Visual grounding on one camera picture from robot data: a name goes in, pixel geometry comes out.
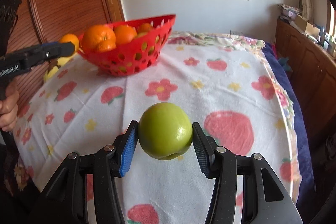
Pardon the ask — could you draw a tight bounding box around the small tangerine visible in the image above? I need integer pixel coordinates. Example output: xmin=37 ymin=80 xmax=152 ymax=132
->
xmin=59 ymin=34 xmax=79 ymax=52

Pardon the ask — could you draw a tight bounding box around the green apple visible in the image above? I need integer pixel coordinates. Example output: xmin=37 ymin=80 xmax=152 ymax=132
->
xmin=138 ymin=102 xmax=193 ymax=160

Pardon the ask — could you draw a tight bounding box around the large orange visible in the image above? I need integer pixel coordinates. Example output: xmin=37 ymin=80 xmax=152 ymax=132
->
xmin=81 ymin=25 xmax=116 ymax=52

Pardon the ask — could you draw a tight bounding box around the medium orange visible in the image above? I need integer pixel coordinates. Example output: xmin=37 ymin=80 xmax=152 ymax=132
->
xmin=94 ymin=39 xmax=116 ymax=53

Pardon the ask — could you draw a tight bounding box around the person's left hand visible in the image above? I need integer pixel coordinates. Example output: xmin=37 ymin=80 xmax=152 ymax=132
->
xmin=0 ymin=79 xmax=19 ymax=132

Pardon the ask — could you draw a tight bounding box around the floral bed quilt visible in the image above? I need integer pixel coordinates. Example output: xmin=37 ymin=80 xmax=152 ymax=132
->
xmin=167 ymin=32 xmax=314 ymax=210

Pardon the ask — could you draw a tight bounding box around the red perforated fruit basket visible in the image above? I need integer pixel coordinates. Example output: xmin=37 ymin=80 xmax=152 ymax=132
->
xmin=77 ymin=14 xmax=176 ymax=77

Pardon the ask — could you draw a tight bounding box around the orange in basket front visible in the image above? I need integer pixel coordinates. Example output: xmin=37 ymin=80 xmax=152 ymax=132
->
xmin=113 ymin=25 xmax=137 ymax=46

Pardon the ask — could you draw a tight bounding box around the orange in basket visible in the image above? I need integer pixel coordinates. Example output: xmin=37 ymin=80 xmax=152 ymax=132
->
xmin=113 ymin=25 xmax=137 ymax=46
xmin=137 ymin=23 xmax=154 ymax=33

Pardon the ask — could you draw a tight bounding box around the orange in basket back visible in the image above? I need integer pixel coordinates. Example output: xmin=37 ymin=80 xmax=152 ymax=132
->
xmin=137 ymin=23 xmax=154 ymax=33

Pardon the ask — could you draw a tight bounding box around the white strawberry print blanket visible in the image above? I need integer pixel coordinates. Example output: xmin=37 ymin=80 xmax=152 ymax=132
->
xmin=14 ymin=44 xmax=302 ymax=223

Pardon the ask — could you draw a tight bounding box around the wooden low cabinet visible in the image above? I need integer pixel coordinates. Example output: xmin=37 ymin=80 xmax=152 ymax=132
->
xmin=275 ymin=19 xmax=335 ymax=138

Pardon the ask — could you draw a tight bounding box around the cardboard box on cabinet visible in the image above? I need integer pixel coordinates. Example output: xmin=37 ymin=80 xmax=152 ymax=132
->
xmin=294 ymin=15 xmax=320 ymax=38

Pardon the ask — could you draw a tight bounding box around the window with wooden frame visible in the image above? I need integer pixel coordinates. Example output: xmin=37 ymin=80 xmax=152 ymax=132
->
xmin=326 ymin=0 xmax=336 ymax=38

